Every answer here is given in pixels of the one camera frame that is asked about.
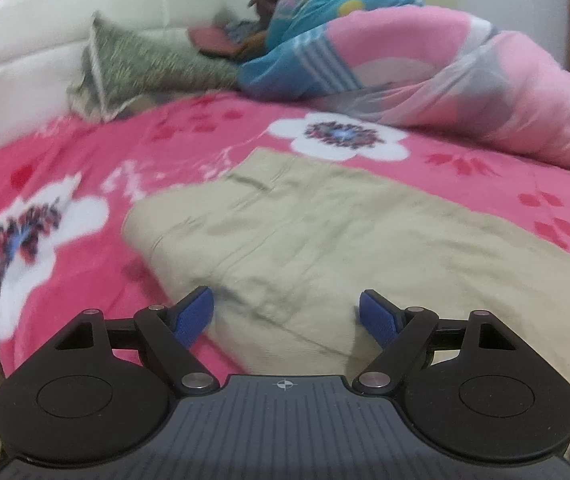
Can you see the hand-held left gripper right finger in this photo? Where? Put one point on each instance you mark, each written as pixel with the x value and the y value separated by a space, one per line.
pixel 380 317

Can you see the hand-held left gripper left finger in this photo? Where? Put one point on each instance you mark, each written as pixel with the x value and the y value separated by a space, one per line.
pixel 192 315

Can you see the beige pants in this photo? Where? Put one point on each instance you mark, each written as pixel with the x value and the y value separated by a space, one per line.
pixel 340 235

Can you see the pink floral bed sheet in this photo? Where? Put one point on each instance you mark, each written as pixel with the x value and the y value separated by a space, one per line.
pixel 115 160

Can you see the pink grey floral quilt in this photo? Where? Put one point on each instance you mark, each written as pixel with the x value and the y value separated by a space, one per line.
pixel 515 100

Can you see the green patterned pillow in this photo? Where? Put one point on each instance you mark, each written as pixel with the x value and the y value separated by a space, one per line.
pixel 135 65

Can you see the white pink headboard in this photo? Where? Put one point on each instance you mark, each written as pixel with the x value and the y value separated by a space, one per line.
pixel 40 25

